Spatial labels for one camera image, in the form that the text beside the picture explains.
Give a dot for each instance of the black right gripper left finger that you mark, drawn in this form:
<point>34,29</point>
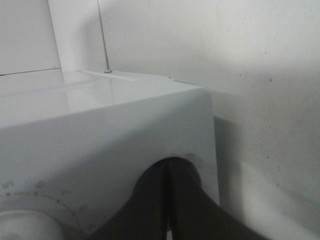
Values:
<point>145,215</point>

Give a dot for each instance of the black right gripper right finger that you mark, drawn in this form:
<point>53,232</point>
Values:
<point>193,214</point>

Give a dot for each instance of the white microwave oven body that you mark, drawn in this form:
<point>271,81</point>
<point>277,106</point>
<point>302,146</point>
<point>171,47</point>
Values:
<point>73,144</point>

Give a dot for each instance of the lower white microwave knob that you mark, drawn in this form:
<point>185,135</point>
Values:
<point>29,225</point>

